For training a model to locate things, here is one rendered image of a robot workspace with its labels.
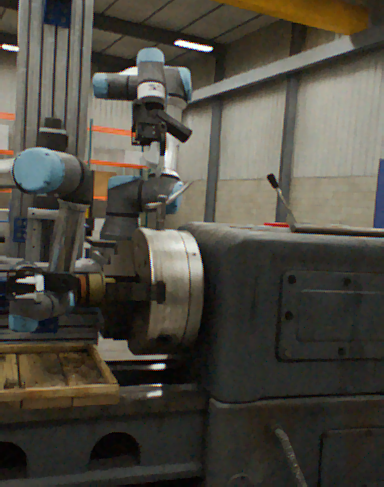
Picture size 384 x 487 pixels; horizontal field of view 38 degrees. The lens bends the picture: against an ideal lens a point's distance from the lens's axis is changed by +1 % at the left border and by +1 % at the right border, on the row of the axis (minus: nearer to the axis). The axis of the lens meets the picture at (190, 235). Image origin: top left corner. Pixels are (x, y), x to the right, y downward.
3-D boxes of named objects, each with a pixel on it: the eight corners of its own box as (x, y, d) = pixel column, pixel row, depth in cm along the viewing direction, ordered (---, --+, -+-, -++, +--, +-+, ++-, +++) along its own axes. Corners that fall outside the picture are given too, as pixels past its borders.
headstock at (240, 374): (328, 345, 188) (338, 230, 186) (437, 396, 143) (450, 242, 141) (160, 347, 168) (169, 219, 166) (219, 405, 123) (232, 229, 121)
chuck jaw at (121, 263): (143, 284, 142) (138, 246, 149) (148, 275, 138) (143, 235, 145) (100, 284, 139) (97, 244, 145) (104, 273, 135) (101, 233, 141)
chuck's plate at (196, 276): (159, 328, 159) (171, 221, 154) (195, 375, 130) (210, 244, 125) (148, 328, 158) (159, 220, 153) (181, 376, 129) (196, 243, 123)
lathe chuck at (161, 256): (148, 328, 158) (159, 220, 153) (181, 376, 129) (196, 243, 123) (117, 329, 155) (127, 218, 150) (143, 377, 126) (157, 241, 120)
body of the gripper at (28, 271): (6, 302, 132) (5, 294, 144) (44, 301, 135) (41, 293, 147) (8, 270, 132) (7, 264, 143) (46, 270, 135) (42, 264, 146)
